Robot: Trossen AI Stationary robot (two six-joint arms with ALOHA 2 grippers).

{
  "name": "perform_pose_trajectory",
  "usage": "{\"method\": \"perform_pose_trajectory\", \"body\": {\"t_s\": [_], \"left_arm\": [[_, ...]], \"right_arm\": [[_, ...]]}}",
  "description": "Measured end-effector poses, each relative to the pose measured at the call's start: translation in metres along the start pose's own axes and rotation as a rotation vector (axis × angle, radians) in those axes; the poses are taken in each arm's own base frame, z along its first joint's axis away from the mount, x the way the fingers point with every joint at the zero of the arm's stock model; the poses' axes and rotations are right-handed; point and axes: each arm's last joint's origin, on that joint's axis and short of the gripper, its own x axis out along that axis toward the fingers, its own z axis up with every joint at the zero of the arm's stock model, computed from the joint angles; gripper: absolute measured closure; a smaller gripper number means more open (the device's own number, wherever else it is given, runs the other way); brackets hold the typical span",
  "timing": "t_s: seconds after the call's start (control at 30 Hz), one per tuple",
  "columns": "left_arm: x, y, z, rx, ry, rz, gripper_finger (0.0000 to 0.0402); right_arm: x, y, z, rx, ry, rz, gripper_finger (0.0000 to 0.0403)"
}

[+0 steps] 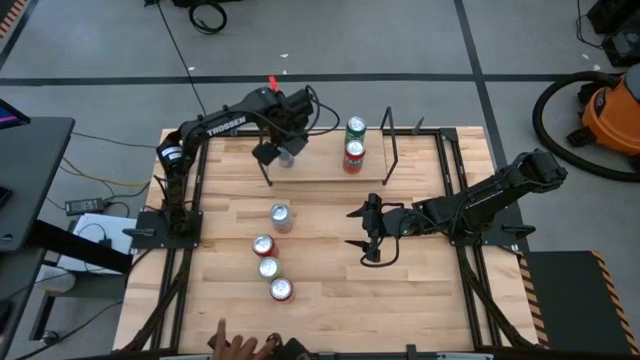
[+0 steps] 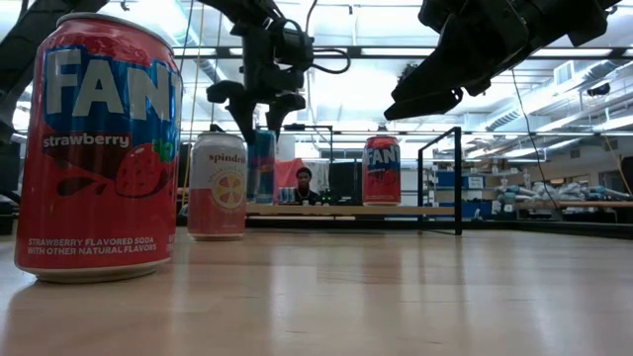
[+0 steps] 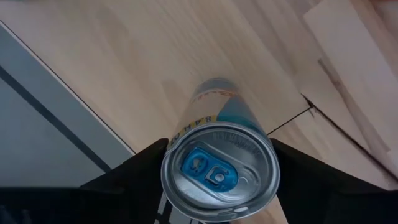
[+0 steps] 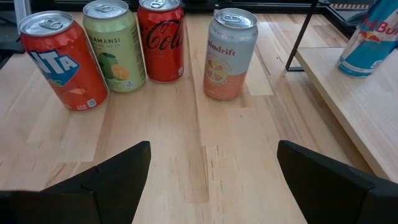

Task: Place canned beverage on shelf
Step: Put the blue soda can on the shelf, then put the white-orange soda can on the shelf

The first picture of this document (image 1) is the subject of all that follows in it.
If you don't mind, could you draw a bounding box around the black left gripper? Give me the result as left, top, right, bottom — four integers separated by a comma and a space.
250, 111, 311, 168

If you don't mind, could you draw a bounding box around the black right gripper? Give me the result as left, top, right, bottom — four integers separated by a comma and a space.
344, 193, 422, 264

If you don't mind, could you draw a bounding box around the red Fanta strawberry can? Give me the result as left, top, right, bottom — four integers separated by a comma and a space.
342, 139, 367, 175
269, 277, 295, 303

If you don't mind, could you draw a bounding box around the silver can top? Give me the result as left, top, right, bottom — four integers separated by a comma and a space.
269, 202, 294, 235

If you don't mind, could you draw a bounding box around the dark green soda can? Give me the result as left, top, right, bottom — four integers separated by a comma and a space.
344, 115, 368, 146

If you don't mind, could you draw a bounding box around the plain red soda can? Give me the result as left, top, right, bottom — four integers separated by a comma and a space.
251, 233, 279, 259

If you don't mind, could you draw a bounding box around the pale green soda can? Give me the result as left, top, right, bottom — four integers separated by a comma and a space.
257, 256, 282, 281

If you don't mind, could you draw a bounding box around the person's hand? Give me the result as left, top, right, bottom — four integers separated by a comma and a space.
209, 318, 282, 360

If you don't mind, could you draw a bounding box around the orange shop vacuum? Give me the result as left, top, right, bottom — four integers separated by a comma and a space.
566, 63, 640, 172
531, 69, 640, 183

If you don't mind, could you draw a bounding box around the black power adapter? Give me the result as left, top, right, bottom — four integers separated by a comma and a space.
64, 197, 107, 216

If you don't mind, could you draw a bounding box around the white box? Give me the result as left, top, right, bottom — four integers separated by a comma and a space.
56, 213, 137, 275

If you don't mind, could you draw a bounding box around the black mat with hazard stripes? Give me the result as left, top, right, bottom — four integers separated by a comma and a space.
517, 249, 640, 357

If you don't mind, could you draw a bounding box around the black diagonal beam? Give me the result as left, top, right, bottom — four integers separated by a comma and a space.
27, 218, 135, 275

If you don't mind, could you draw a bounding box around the black desk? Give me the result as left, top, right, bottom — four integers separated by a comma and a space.
0, 116, 77, 253

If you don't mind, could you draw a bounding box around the laptop screen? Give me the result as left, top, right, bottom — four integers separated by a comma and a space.
0, 98, 32, 131

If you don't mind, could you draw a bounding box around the black equipment case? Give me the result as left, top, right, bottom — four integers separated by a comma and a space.
585, 0, 640, 69

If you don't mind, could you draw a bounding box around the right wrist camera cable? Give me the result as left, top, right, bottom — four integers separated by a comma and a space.
359, 234, 401, 269

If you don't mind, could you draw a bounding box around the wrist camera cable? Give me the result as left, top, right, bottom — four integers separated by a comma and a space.
359, 234, 401, 269
298, 84, 342, 137

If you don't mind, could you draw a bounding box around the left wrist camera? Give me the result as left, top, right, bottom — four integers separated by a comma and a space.
285, 87, 316, 120

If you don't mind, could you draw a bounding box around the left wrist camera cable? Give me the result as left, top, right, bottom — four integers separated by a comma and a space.
298, 84, 342, 137

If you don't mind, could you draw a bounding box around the black metal table frame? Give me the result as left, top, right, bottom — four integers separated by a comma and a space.
119, 112, 541, 360

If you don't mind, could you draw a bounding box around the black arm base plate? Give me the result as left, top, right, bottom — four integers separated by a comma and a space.
122, 209, 202, 251
443, 206, 537, 249

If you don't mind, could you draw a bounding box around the long black floor cable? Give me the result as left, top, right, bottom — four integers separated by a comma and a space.
143, 0, 212, 129

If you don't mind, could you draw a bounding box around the coiled black cable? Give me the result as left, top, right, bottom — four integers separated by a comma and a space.
187, 0, 229, 36

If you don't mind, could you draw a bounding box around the yellow cable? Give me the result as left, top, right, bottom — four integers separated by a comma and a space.
59, 156, 152, 189

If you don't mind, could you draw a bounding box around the thin black floor cable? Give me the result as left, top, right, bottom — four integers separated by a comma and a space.
69, 130, 160, 150

